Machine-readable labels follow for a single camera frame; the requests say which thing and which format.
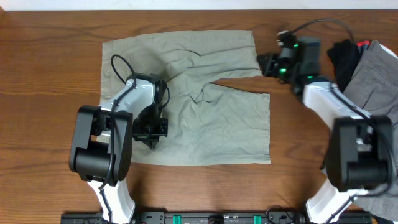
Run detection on khaki green shorts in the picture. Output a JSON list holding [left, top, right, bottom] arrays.
[[100, 30, 271, 166]]

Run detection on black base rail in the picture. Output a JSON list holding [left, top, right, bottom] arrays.
[[60, 210, 373, 224]]

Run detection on red garment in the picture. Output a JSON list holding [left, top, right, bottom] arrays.
[[356, 40, 370, 49]]

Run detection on light blue garment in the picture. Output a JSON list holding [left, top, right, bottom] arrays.
[[380, 44, 398, 58]]

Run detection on grey shorts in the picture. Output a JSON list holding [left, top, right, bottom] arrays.
[[320, 40, 398, 222]]

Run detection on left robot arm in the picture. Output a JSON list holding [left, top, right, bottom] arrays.
[[68, 73, 169, 223]]

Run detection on black garment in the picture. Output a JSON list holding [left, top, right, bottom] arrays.
[[327, 39, 361, 92]]

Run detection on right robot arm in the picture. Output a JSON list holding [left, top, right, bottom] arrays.
[[257, 30, 396, 223]]

